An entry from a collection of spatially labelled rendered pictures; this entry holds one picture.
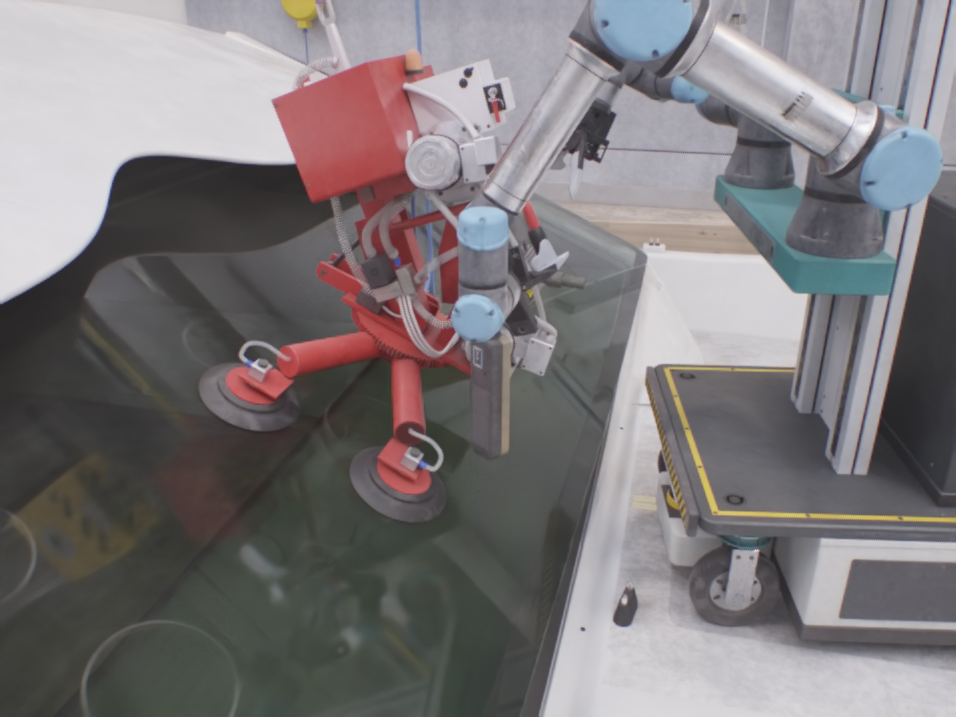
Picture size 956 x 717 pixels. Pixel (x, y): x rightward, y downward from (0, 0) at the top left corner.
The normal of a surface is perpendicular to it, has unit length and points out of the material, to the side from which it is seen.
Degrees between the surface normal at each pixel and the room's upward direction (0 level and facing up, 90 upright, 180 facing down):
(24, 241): 21
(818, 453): 0
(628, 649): 0
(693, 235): 90
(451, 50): 90
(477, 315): 90
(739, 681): 0
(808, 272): 90
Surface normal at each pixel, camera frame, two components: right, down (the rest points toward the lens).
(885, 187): 0.11, 0.45
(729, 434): 0.00, -0.91
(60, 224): 0.33, -0.80
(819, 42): -0.25, 0.40
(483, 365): -0.77, 0.26
